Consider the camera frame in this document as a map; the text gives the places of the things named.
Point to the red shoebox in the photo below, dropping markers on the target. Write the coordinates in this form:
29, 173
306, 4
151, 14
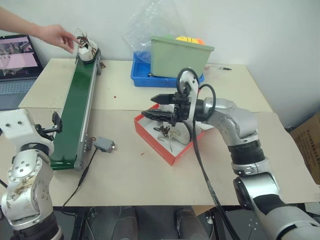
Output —
160, 147

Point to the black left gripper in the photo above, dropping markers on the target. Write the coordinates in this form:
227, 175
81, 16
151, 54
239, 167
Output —
45, 133

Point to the grey laptop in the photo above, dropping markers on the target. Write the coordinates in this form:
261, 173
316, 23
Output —
15, 65

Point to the dark rounded shape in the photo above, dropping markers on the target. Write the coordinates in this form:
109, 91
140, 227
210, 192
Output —
191, 225
126, 222

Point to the green conveyor belt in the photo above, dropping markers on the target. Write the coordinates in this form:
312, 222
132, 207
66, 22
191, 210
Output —
75, 107

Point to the grey conveyor control box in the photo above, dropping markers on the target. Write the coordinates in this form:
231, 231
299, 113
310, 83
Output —
103, 144

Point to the brown cardboard box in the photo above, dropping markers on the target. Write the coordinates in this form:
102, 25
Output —
308, 147

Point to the white shoe with brown laces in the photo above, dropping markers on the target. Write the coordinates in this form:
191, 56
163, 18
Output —
86, 51
178, 136

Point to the green plastic bin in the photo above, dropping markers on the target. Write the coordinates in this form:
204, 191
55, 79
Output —
180, 58

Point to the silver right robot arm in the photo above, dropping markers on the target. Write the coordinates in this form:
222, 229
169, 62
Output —
237, 122

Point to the black marker pen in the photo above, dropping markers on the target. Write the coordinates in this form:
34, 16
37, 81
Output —
224, 68

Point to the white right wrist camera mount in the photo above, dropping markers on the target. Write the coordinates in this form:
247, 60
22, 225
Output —
192, 86

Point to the person's bare forearm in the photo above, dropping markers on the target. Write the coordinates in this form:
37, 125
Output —
20, 22

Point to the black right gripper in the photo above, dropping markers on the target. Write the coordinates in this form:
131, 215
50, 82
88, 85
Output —
182, 107

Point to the yellow toy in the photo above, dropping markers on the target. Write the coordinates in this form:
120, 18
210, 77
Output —
186, 39

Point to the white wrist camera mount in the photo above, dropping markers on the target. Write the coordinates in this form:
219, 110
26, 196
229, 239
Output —
15, 123
192, 86

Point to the person's bare hand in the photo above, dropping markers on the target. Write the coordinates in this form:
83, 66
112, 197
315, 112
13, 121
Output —
53, 36

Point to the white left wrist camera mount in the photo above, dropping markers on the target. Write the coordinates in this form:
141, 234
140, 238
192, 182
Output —
15, 123

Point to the clear plastic bag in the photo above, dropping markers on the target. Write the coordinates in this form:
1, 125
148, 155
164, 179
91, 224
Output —
145, 30

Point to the blue plastic tray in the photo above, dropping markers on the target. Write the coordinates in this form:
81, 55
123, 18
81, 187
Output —
142, 75

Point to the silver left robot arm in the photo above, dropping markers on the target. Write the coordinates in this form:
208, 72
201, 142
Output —
25, 185

